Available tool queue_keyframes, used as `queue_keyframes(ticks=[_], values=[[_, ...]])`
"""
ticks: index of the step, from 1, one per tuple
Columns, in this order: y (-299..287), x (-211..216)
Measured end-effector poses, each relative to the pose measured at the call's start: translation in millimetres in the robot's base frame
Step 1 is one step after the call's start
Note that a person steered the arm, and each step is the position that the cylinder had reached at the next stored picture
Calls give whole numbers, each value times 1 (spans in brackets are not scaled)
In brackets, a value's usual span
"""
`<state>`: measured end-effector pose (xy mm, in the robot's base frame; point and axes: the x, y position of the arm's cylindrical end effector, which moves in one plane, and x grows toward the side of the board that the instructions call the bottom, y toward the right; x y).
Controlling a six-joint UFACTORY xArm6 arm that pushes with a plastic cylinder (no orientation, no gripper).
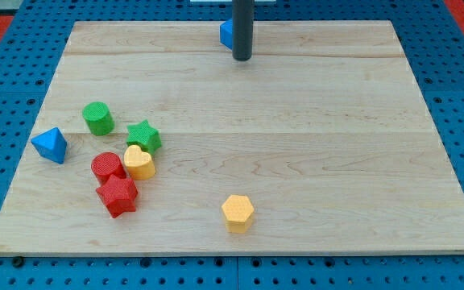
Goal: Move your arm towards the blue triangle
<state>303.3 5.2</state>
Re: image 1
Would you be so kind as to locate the blue triangle block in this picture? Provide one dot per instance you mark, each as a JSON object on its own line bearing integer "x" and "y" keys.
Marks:
{"x": 51, "y": 145}

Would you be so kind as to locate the yellow hexagon block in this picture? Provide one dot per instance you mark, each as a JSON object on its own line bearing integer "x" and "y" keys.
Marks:
{"x": 238, "y": 213}

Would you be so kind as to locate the light wooden board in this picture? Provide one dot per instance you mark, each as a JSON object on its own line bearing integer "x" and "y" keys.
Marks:
{"x": 325, "y": 129}

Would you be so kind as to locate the green star block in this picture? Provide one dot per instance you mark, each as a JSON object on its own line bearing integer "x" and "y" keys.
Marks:
{"x": 145, "y": 136}

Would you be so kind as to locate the yellow heart block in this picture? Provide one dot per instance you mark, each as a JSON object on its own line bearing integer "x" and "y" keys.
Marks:
{"x": 139, "y": 164}

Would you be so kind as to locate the blue cube block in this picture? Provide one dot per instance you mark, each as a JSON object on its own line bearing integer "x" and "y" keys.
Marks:
{"x": 226, "y": 33}

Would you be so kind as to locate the red star block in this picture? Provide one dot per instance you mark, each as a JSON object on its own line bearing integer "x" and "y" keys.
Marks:
{"x": 118, "y": 195}

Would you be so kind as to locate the red cylinder block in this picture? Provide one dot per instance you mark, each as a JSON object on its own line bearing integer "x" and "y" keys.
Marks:
{"x": 105, "y": 165}

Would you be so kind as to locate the green cylinder block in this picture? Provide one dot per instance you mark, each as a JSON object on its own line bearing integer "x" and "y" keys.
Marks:
{"x": 98, "y": 118}

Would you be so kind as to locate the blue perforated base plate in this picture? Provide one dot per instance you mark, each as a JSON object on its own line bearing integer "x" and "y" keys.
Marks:
{"x": 30, "y": 50}

